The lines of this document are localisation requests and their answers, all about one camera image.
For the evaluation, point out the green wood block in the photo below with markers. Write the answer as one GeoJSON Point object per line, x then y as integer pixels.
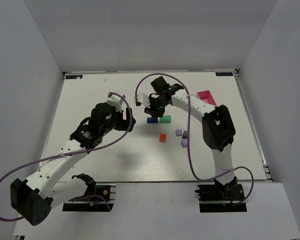
{"type": "Point", "coordinates": [166, 119]}

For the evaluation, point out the purple wood block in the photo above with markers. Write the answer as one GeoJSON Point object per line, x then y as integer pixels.
{"type": "Point", "coordinates": [178, 132]}

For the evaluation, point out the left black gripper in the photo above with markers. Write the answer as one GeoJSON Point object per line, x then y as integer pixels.
{"type": "Point", "coordinates": [127, 119]}

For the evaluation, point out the dark blue wood block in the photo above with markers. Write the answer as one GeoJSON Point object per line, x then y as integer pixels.
{"type": "Point", "coordinates": [152, 120]}

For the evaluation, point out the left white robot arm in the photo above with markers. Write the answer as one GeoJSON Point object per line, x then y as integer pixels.
{"type": "Point", "coordinates": [33, 198]}

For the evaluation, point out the red wood block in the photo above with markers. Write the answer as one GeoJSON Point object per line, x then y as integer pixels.
{"type": "Point", "coordinates": [162, 138]}

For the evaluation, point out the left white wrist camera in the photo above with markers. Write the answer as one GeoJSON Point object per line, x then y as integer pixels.
{"type": "Point", "coordinates": [116, 101]}

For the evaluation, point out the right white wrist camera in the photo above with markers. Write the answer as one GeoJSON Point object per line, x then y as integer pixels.
{"type": "Point", "coordinates": [142, 99]}

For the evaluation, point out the lilac wood block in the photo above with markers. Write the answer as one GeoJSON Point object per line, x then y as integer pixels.
{"type": "Point", "coordinates": [184, 142]}

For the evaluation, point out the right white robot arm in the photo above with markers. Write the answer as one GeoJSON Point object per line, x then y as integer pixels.
{"type": "Point", "coordinates": [218, 130]}

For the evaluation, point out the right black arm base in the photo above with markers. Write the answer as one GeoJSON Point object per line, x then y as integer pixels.
{"type": "Point", "coordinates": [210, 201]}

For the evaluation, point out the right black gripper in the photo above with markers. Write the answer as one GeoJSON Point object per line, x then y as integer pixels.
{"type": "Point", "coordinates": [153, 110]}

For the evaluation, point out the pink plastic box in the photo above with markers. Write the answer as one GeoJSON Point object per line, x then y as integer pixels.
{"type": "Point", "coordinates": [206, 97]}

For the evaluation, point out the right blue table label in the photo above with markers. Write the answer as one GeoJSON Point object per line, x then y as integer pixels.
{"type": "Point", "coordinates": [223, 74]}

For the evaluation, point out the left blue table label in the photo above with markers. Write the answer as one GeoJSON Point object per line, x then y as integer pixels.
{"type": "Point", "coordinates": [74, 77]}

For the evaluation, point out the grey wood block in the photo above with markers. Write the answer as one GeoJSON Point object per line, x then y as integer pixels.
{"type": "Point", "coordinates": [185, 135]}

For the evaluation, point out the blue table label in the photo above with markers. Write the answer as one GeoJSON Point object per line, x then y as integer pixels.
{"type": "Point", "coordinates": [223, 74]}
{"type": "Point", "coordinates": [74, 77]}

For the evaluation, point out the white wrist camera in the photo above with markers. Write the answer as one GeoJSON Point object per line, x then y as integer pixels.
{"type": "Point", "coordinates": [142, 99]}
{"type": "Point", "coordinates": [116, 101]}

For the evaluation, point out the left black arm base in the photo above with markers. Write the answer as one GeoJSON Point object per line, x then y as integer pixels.
{"type": "Point", "coordinates": [100, 200]}

